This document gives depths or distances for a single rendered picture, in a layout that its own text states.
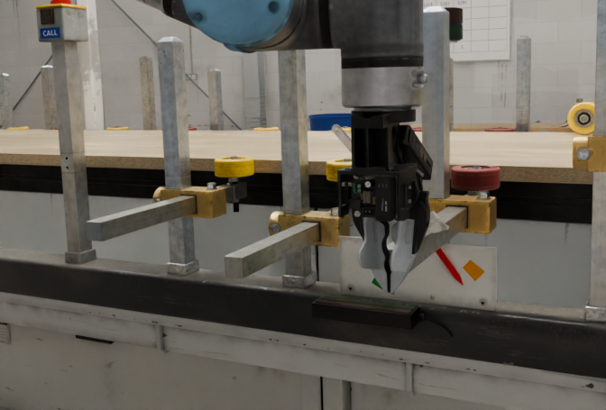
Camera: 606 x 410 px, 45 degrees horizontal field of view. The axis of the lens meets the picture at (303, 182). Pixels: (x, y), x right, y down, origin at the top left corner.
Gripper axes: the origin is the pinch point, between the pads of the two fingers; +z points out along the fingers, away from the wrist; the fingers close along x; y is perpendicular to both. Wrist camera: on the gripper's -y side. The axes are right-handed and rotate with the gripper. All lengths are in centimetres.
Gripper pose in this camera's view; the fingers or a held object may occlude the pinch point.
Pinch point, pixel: (391, 279)
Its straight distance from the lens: 86.3
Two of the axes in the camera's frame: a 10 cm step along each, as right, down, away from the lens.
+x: 9.0, 0.4, -4.4
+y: -4.4, 1.4, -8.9
